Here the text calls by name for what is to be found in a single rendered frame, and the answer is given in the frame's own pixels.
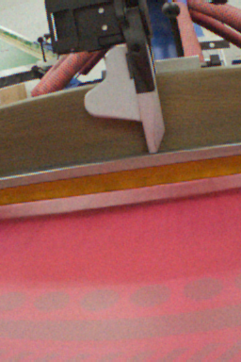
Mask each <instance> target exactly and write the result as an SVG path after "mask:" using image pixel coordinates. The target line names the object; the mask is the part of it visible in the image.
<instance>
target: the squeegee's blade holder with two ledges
mask: <svg viewBox="0 0 241 362"><path fill-rule="evenodd" d="M239 155H241V140H232V141H222V142H216V143H211V144H209V143H205V144H200V145H195V146H189V147H177V148H172V149H166V150H160V151H157V153H156V154H154V153H151V154H149V153H147V152H142V153H136V154H131V155H124V156H113V157H107V158H100V159H94V160H89V161H82V162H76V163H71V164H64V165H58V166H54V167H47V168H41V169H36V170H31V171H25V172H19V173H10V174H5V175H0V189H6V188H12V187H18V186H28V185H34V184H39V183H46V182H52V181H57V180H64V179H70V178H75V177H82V176H90V175H95V174H102V173H113V172H120V171H132V170H139V169H146V168H151V167H158V166H165V165H170V164H176V163H183V162H188V161H201V160H206V159H212V158H218V157H228V156H239Z"/></svg>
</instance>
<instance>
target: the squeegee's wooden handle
mask: <svg viewBox="0 0 241 362"><path fill-rule="evenodd" d="M154 78H155V84H156V89H157V92H158V95H159V99H160V104H161V111H162V116H163V121H164V126H165V132H164V134H163V137H162V139H161V143H160V146H159V149H158V151H160V150H166V149H172V148H177V147H189V146H195V145H200V144H205V143H209V144H211V143H216V142H222V141H232V140H241V64H240V65H238V64H236V65H229V66H226V65H224V66H216V67H213V66H212V67H208V68H206V67H204V68H196V69H192V70H190V69H187V70H183V71H182V70H179V71H174V72H165V73H161V74H160V73H157V74H154ZM98 84H101V83H97V84H93V85H87V86H83V87H79V88H74V89H69V90H61V91H57V92H52V93H47V94H43V95H39V96H35V97H31V98H28V99H25V100H22V101H18V102H13V103H9V104H4V105H2V106H0V175H5V174H10V173H19V172H25V171H31V170H36V169H41V168H47V167H54V166H58V165H64V164H71V163H76V162H82V161H89V160H94V159H100V158H107V157H113V156H124V155H131V154H136V153H142V152H147V153H149V148H148V142H147V139H146V136H145V131H144V126H143V122H139V121H131V120H123V119H113V118H105V117H97V116H96V117H94V116H92V115H90V114H89V113H88V111H87V110H86V107H85V96H86V94H87V93H88V92H89V91H91V90H93V89H94V87H96V86H97V85H98Z"/></svg>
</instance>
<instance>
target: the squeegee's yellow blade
mask: <svg viewBox="0 0 241 362"><path fill-rule="evenodd" d="M239 163H241V155H239V156H228V157H218V158H212V159H206V160H201V161H188V162H183V163H176V164H170V165H165V166H158V167H151V168H146V169H139V170H132V171H120V172H113V173H102V174H95V175H90V176H82V177H75V178H70V179H64V180H57V181H52V182H46V183H39V184H34V185H28V186H18V187H12V188H6V189H0V197H1V196H7V195H18V194H23V193H28V192H35V191H41V190H47V189H65V188H71V187H77V186H85V185H90V184H97V183H103V182H110V181H117V180H123V179H130V178H137V177H143V176H150V175H156V174H162V173H180V172H186V171H194V170H199V169H205V168H211V167H217V166H228V165H233V164H239Z"/></svg>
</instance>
